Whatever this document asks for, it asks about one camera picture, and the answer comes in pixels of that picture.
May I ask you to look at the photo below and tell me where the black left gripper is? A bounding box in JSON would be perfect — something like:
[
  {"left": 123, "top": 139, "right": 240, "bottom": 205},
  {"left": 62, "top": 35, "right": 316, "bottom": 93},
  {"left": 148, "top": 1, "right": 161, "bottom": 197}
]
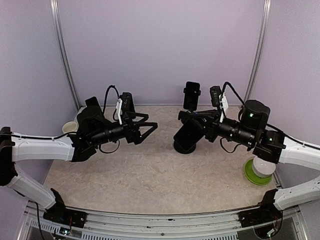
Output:
[{"left": 90, "top": 111, "right": 158, "bottom": 146}]

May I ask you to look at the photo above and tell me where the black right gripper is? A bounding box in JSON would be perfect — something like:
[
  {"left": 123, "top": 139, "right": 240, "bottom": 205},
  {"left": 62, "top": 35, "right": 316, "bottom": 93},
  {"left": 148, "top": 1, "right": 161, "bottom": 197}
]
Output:
[{"left": 189, "top": 108, "right": 257, "bottom": 147}]

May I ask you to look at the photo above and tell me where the blue phone underneath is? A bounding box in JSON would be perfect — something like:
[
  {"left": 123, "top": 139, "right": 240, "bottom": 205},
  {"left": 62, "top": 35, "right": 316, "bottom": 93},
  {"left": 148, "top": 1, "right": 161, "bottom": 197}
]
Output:
[{"left": 173, "top": 119, "right": 204, "bottom": 149}]

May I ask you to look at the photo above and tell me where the black phone silver case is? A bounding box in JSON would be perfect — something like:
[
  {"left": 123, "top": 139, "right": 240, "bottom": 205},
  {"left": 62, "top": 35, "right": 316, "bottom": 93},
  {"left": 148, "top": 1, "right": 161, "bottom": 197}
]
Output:
[{"left": 85, "top": 96, "right": 101, "bottom": 111}]

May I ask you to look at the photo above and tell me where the clear phone case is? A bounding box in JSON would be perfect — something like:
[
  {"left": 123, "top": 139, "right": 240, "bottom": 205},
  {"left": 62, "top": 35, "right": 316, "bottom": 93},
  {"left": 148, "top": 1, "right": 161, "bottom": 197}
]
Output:
[{"left": 128, "top": 96, "right": 136, "bottom": 113}]

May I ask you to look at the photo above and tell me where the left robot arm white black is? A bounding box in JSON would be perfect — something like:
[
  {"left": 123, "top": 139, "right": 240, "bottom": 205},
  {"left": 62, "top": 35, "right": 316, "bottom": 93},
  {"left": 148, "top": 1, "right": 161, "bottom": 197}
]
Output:
[{"left": 0, "top": 105, "right": 158, "bottom": 223}]

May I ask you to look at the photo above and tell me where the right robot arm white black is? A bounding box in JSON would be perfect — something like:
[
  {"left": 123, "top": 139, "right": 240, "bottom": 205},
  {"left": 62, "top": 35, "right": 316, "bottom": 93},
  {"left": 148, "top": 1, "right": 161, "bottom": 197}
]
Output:
[{"left": 173, "top": 99, "right": 320, "bottom": 178}]

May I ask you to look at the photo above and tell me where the cream ceramic mug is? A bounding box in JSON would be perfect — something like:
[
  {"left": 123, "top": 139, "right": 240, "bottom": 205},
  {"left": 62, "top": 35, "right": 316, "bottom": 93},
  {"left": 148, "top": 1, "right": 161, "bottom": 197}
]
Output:
[{"left": 62, "top": 121, "right": 79, "bottom": 134}]

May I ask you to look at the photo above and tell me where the green plate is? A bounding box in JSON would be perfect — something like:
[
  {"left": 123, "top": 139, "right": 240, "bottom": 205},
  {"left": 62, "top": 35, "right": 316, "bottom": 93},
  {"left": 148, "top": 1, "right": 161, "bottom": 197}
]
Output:
[{"left": 244, "top": 158, "right": 272, "bottom": 186}]

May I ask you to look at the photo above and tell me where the white bowl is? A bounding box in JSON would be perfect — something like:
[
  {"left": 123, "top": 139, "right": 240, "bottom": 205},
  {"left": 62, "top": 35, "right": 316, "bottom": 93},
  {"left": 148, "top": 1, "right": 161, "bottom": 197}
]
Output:
[{"left": 251, "top": 156, "right": 276, "bottom": 178}]

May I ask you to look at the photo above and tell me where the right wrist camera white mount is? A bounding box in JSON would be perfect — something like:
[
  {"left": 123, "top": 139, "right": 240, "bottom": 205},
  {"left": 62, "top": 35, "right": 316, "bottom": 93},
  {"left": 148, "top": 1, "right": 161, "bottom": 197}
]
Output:
[{"left": 209, "top": 86, "right": 229, "bottom": 123}]

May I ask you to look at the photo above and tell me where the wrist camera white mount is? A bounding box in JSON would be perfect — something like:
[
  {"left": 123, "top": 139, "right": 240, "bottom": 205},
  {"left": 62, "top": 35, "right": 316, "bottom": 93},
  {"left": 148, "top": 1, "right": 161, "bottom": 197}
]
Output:
[
  {"left": 209, "top": 86, "right": 229, "bottom": 123},
  {"left": 115, "top": 92, "right": 132, "bottom": 125}
]

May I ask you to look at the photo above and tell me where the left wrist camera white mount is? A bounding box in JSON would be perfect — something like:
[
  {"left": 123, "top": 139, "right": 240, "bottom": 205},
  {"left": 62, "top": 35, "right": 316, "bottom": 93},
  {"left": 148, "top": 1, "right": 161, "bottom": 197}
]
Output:
[{"left": 115, "top": 92, "right": 132, "bottom": 125}]

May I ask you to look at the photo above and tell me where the front aluminium rail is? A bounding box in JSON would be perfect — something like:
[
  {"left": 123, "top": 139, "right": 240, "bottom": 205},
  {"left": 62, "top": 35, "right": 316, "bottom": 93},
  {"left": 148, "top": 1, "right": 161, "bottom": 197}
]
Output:
[{"left": 17, "top": 199, "right": 308, "bottom": 240}]

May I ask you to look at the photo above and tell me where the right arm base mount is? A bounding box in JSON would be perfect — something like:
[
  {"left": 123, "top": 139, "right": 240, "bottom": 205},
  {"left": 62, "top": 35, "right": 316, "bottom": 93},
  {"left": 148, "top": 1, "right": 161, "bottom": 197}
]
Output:
[{"left": 238, "top": 208, "right": 283, "bottom": 228}]

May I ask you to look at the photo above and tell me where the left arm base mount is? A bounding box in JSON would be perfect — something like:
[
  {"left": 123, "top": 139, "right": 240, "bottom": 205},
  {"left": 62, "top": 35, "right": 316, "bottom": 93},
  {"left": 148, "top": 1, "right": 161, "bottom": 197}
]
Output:
[{"left": 43, "top": 208, "right": 87, "bottom": 229}]

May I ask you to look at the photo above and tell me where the right aluminium frame post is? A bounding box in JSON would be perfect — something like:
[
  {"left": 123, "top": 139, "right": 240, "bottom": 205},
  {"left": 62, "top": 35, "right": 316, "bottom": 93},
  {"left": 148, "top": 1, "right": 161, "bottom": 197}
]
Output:
[{"left": 244, "top": 0, "right": 272, "bottom": 101}]

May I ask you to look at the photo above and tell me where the aluminium frame post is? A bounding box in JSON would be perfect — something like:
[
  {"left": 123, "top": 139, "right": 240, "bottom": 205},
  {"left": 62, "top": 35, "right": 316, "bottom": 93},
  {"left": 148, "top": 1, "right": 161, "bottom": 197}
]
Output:
[
  {"left": 244, "top": 0, "right": 272, "bottom": 101},
  {"left": 49, "top": 0, "right": 82, "bottom": 110}
]

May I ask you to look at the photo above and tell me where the left aluminium frame post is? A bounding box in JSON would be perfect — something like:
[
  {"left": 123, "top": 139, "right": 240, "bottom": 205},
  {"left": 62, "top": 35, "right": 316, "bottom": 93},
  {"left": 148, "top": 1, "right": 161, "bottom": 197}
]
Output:
[{"left": 49, "top": 0, "right": 82, "bottom": 110}]

